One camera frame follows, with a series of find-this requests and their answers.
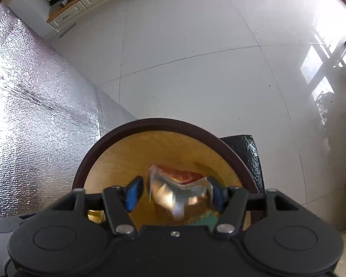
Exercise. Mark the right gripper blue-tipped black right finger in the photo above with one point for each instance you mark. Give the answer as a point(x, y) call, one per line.
point(230, 203)

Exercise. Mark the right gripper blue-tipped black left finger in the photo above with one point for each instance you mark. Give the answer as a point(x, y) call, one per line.
point(119, 202)

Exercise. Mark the wooden round trash bin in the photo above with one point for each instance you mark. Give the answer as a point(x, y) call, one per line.
point(129, 151)

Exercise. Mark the small gold wrapper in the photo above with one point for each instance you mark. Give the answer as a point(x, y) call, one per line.
point(96, 216)

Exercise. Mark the blue white plastic bag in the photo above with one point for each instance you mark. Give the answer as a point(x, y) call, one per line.
point(209, 219)

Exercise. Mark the red snack wrapper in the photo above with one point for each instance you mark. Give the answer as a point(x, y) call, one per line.
point(180, 194)

